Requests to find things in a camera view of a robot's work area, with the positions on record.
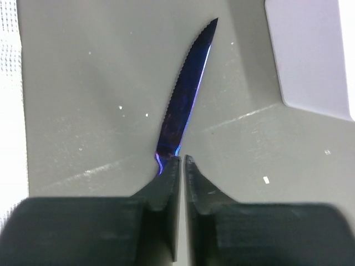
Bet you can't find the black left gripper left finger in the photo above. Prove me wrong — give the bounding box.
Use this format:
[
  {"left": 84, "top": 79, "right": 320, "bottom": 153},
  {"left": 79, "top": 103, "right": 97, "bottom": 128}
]
[{"left": 1, "top": 157, "right": 181, "bottom": 265}]

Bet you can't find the clear mesh zip pouch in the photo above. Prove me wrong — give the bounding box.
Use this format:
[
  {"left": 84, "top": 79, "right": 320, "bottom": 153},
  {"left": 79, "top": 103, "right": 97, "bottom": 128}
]
[{"left": 1, "top": 1, "right": 29, "bottom": 227}]

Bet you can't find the white divided plastic container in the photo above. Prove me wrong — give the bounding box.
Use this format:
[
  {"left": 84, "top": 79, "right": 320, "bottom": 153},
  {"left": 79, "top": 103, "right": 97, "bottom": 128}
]
[{"left": 265, "top": 1, "right": 354, "bottom": 121}]

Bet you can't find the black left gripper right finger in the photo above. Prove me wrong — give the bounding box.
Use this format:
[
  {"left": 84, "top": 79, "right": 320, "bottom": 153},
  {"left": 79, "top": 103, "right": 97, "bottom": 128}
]
[{"left": 184, "top": 155, "right": 354, "bottom": 265}]

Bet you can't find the dark blue table knife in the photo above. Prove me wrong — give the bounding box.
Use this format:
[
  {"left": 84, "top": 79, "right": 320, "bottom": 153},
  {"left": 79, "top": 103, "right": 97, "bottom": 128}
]
[{"left": 155, "top": 18, "right": 219, "bottom": 175}]

